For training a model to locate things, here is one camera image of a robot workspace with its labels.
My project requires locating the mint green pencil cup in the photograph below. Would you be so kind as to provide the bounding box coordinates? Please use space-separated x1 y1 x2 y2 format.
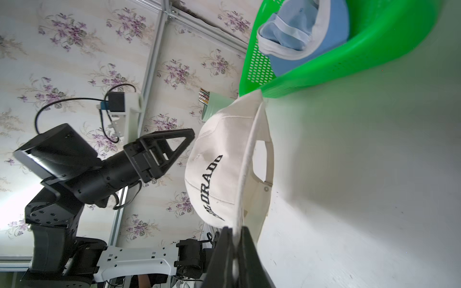
202 91 235 122

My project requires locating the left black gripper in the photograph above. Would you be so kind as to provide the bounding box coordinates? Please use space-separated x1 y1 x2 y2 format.
123 128 195 182

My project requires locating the blue baseball cap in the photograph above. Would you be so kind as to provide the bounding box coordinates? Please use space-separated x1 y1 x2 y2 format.
256 0 350 76

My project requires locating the green plastic basket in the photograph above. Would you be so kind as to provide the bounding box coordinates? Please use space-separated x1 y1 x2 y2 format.
239 1 441 98

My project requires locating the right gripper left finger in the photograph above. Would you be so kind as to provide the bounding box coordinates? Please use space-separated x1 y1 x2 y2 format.
202 227 235 288

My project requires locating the coloured pencils bundle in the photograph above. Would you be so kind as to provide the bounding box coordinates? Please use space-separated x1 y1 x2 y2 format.
198 88 210 106

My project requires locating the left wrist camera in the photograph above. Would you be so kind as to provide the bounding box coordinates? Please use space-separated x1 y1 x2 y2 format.
97 92 143 144

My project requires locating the white baseball cap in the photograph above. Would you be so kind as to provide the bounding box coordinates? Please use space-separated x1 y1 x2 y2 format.
185 90 274 242

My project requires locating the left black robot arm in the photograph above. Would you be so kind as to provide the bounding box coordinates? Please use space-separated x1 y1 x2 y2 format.
14 124 195 288

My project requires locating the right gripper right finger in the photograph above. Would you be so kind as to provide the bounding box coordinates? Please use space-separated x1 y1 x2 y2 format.
237 226 275 288

